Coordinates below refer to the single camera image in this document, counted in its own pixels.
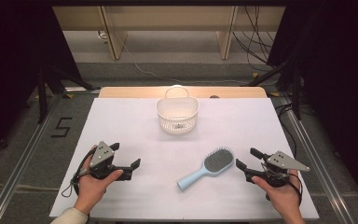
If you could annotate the black curtain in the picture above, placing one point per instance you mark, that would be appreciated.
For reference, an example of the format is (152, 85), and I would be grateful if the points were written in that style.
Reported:
(9, 62)
(345, 77)

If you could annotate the white table cover sheet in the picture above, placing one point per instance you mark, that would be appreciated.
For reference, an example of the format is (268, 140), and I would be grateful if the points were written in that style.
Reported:
(167, 202)

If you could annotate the light blue hairbrush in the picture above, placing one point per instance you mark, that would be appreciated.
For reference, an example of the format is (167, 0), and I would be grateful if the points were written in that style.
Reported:
(217, 160)

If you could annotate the aluminium floor rail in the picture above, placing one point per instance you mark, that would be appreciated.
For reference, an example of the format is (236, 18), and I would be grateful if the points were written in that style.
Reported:
(320, 161)
(21, 165)

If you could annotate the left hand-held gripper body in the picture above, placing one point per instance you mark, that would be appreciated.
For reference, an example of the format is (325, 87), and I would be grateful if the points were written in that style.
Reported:
(102, 154)

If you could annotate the black metal stand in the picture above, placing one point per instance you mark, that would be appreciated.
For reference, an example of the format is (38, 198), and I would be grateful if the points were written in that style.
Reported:
(296, 93)
(42, 96)

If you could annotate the white plastic basket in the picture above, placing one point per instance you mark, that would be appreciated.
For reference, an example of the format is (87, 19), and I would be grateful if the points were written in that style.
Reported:
(177, 124)

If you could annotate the beige wooden desk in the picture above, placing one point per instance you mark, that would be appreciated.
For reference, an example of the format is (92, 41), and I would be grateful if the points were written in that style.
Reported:
(167, 18)

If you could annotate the person's left hand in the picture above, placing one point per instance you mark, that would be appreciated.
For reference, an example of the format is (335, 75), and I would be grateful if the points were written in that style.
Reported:
(90, 189)

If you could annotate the person's right hand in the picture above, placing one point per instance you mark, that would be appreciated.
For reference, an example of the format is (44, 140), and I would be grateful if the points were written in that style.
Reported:
(284, 199)

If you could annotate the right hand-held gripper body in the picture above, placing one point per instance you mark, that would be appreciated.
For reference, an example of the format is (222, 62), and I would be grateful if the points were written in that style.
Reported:
(281, 160)

